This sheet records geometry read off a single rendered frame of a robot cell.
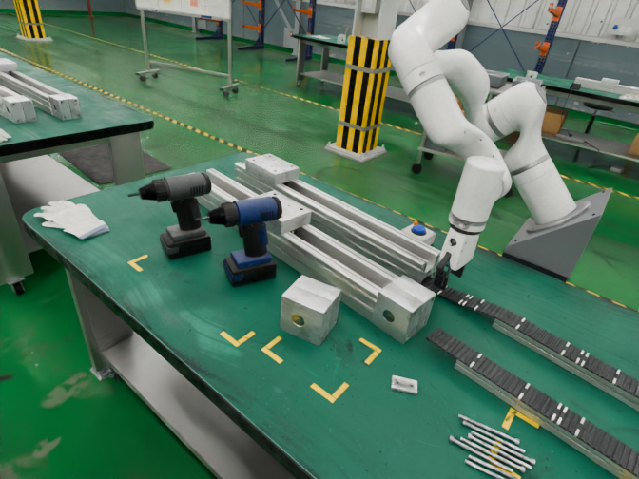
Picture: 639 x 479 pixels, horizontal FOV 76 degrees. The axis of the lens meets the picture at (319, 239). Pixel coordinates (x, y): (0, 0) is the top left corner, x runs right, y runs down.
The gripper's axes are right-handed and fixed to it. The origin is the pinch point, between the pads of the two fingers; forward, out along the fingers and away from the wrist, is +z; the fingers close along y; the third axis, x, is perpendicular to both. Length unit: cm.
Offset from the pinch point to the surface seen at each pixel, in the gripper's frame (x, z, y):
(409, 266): 8.9, -0.5, -5.1
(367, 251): 23.0, 2.5, -4.3
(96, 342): 92, 56, -61
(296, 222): 37.5, -5.2, -19.4
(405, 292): 1.3, -4.2, -19.4
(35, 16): 1008, 39, 176
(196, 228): 55, -2, -39
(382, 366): -4.2, 5.3, -32.5
